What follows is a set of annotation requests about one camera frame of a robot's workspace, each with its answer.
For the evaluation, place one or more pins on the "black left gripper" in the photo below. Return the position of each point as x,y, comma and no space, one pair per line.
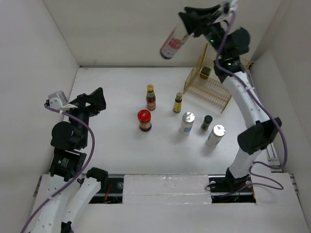
96,99

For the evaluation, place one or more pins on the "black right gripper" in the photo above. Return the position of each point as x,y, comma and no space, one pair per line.
193,23

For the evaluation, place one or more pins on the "clear bottle black cap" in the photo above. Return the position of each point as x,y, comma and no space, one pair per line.
174,42

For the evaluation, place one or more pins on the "red lid sauce jar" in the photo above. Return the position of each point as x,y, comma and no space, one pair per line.
144,118

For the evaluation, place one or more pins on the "glass oil bottle gold spout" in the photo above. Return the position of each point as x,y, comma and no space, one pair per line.
205,73

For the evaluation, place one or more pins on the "tall sauce bottle yellow cap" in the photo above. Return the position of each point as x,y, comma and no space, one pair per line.
150,98

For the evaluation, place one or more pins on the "small yellow label bottle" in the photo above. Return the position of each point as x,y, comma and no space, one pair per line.
177,103

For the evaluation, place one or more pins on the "white shaker silver lid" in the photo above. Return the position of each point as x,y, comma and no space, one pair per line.
188,119
216,135

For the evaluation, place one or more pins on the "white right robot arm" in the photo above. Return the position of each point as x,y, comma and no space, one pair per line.
261,128

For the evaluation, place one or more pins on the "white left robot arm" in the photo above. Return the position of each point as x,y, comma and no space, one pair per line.
74,144

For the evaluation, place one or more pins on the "small dark spice jar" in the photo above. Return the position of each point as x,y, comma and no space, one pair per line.
206,122

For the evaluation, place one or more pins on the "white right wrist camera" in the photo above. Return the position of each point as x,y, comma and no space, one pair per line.
229,6

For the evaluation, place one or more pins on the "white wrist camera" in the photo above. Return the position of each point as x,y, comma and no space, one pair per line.
229,6
59,101

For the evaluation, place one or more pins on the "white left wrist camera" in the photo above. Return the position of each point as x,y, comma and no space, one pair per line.
59,101

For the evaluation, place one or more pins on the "gold wire rack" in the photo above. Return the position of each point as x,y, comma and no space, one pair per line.
210,90

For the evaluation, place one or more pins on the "metal base rail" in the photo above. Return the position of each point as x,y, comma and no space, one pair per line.
168,189

